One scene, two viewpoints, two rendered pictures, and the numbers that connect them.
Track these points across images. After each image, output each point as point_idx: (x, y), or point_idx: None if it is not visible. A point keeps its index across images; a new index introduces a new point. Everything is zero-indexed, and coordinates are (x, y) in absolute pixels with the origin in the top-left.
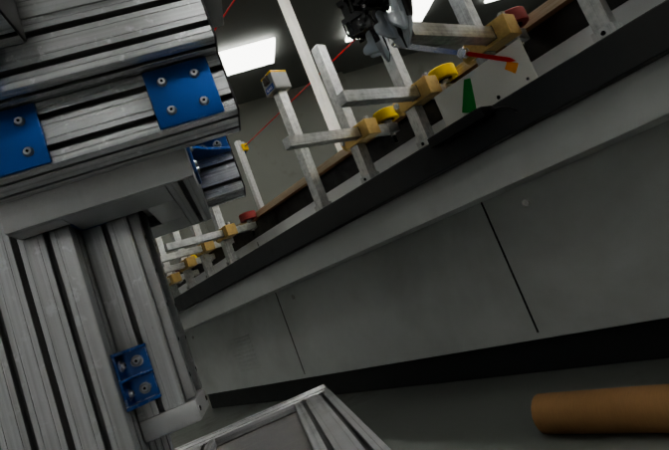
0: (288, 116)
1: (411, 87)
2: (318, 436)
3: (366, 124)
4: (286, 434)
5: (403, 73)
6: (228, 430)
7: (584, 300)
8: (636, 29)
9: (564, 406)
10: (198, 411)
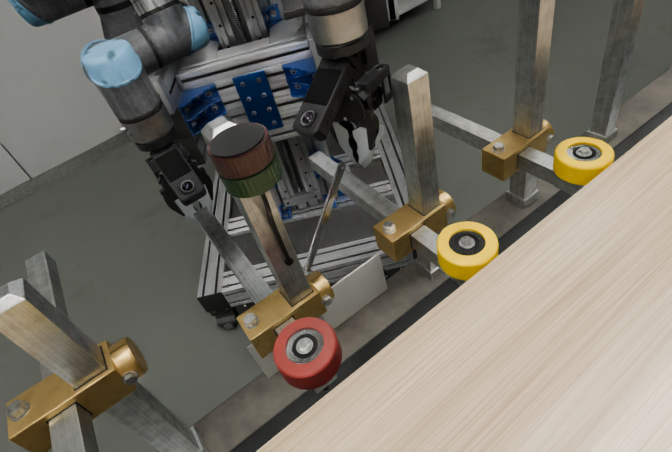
0: None
1: (382, 215)
2: (303, 256)
3: (482, 158)
4: (357, 236)
5: (412, 187)
6: (402, 197)
7: None
8: None
9: None
10: (284, 204)
